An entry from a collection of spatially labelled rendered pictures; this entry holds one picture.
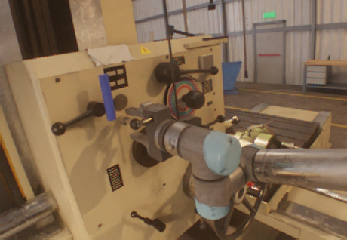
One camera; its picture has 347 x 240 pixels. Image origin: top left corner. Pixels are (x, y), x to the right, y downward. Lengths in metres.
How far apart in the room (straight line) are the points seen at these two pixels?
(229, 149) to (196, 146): 0.06
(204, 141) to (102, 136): 0.36
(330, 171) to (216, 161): 0.20
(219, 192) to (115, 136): 0.37
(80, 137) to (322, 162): 0.57
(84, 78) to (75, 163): 0.23
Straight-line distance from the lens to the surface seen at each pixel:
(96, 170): 0.70
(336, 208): 1.93
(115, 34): 1.44
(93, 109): 0.61
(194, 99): 0.77
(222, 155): 0.39
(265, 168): 0.51
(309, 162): 0.47
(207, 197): 0.47
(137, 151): 0.73
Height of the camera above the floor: 1.90
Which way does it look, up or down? 17 degrees down
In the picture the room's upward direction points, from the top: 7 degrees counter-clockwise
